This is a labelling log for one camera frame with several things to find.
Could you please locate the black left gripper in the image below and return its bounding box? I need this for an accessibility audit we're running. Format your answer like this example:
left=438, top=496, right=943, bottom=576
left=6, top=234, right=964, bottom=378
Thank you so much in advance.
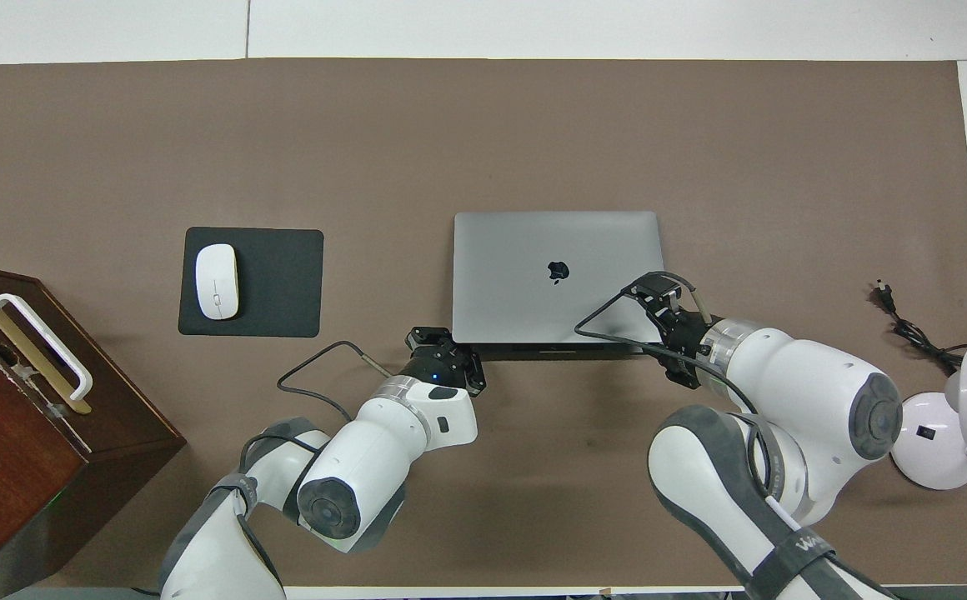
left=402, top=327, right=487, bottom=395

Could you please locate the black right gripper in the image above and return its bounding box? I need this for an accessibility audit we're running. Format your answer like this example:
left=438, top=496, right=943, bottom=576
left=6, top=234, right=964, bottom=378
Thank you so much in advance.
left=621, top=273, right=719, bottom=391

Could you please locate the silver laptop with apple logo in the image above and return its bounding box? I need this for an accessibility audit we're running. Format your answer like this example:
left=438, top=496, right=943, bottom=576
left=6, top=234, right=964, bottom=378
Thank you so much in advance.
left=452, top=211, right=666, bottom=361

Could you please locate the black mouse pad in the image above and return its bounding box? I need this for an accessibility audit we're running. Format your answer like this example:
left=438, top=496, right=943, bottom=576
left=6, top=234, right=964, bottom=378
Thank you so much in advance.
left=178, top=227, right=325, bottom=338

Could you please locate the large brown table mat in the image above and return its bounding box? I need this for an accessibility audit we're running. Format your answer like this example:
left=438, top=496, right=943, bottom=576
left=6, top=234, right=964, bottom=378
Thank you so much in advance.
left=0, top=58, right=967, bottom=588

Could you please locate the white computer mouse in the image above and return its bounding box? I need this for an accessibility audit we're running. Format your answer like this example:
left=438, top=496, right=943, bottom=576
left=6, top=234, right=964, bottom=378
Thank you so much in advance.
left=194, top=243, right=241, bottom=321

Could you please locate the white desk lamp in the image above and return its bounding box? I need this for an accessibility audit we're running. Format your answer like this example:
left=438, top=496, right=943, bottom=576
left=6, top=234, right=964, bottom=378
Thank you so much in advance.
left=890, top=344, right=967, bottom=490

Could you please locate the dark brown wooden box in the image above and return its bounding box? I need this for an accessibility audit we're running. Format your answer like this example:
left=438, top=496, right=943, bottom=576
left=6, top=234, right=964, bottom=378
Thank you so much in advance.
left=0, top=260, right=187, bottom=600

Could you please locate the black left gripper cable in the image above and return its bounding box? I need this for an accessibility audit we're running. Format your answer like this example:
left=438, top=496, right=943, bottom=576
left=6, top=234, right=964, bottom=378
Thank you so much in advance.
left=240, top=339, right=394, bottom=534

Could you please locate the black lamp power cable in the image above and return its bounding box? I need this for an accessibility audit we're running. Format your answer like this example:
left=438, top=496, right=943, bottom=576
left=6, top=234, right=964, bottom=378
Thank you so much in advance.
left=875, top=281, right=964, bottom=373

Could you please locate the white box handle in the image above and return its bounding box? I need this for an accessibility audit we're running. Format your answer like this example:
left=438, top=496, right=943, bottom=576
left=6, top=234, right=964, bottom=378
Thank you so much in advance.
left=0, top=293, right=93, bottom=401

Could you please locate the gold handle plate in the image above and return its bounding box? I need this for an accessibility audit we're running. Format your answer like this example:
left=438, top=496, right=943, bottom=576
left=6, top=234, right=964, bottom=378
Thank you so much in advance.
left=0, top=293, right=93, bottom=415

